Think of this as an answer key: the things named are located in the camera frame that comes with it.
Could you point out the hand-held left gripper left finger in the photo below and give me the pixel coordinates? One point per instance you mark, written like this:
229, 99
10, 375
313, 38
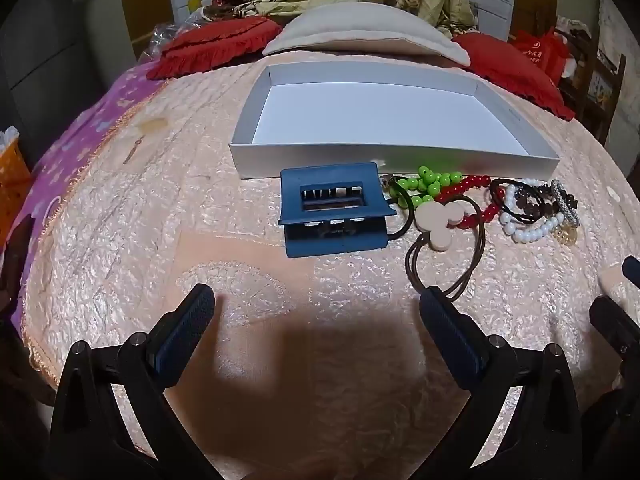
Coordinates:
184, 332

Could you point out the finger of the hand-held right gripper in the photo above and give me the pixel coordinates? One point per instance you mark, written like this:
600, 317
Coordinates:
616, 324
632, 267

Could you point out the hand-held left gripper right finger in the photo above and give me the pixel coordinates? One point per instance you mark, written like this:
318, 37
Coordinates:
452, 332

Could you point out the blue hair claw clip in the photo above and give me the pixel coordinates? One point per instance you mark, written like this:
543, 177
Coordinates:
330, 230

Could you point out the white cardboard box tray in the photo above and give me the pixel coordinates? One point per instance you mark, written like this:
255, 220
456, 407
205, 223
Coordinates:
380, 110

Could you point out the small golden ornament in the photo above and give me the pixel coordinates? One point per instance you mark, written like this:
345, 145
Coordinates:
566, 234

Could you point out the wooden chair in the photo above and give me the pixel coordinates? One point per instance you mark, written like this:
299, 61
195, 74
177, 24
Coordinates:
602, 90

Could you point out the purple patterned bed sheet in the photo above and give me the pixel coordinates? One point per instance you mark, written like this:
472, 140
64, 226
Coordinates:
75, 140

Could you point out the orange plastic basket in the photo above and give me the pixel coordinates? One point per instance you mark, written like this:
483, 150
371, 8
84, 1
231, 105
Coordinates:
10, 180

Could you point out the red frilled pillow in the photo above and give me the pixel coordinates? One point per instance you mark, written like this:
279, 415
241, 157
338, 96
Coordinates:
510, 70
210, 45

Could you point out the red shopping bag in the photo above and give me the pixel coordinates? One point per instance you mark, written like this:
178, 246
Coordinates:
540, 52

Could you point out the clear plastic bag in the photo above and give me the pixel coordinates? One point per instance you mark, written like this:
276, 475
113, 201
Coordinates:
172, 27

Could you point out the grey cabinet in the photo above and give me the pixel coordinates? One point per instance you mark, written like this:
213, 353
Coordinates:
50, 50

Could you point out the beige pillow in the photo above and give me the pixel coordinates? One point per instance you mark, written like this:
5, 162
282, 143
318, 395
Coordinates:
365, 27

